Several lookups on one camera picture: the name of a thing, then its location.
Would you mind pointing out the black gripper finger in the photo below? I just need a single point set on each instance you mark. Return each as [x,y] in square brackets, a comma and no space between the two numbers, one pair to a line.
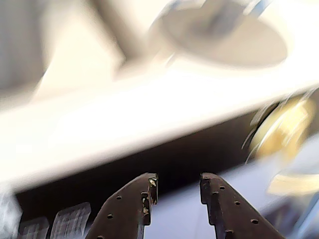
[124,211]
[231,214]

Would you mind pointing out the blue toy kitchen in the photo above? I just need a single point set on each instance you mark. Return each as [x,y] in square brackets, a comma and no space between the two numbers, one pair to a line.
[124,119]

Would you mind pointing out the gold stove knob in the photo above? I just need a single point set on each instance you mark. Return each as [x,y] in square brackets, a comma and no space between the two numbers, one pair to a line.
[279,132]

